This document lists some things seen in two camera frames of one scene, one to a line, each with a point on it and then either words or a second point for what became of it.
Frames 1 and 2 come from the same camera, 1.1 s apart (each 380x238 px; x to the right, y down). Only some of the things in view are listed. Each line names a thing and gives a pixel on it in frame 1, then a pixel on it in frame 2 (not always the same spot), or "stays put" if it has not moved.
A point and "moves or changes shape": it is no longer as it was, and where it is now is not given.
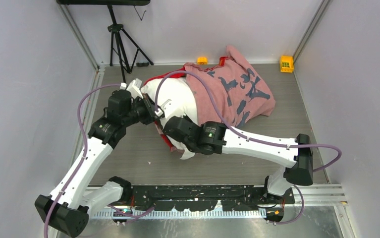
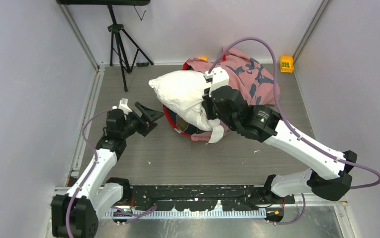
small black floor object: (142, 64) stays put
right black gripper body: (191, 146) -> (211, 112)
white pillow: (171, 96) moves or changes shape
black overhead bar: (104, 2) stays put
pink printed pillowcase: (227, 92) moves or changes shape
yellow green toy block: (286, 64) stays put
